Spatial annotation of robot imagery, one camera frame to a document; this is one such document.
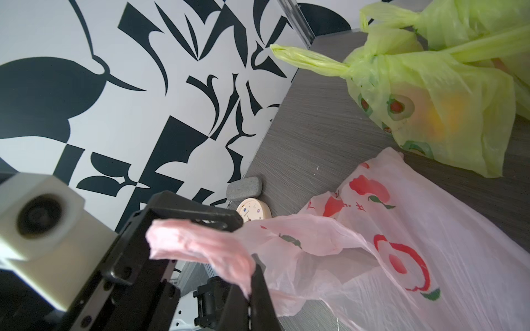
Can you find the green avocado plastic bag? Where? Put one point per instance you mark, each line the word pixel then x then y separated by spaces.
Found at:
pixel 433 105

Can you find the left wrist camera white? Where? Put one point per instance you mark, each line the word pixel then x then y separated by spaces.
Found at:
pixel 48 238

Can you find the pink plastic bag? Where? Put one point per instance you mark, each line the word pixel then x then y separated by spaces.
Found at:
pixel 388 250

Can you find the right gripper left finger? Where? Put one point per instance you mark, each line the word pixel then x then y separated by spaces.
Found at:
pixel 235 314

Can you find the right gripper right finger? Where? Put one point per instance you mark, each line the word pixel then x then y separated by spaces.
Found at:
pixel 262 312

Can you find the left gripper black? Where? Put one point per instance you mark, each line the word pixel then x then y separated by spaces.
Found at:
pixel 95 279

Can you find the beige alarm clock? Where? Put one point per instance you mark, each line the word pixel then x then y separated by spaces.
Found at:
pixel 253 209

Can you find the aluminium frame bar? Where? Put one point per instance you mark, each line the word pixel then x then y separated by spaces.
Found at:
pixel 298 21

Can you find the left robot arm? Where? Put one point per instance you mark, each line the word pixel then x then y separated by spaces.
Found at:
pixel 207 302

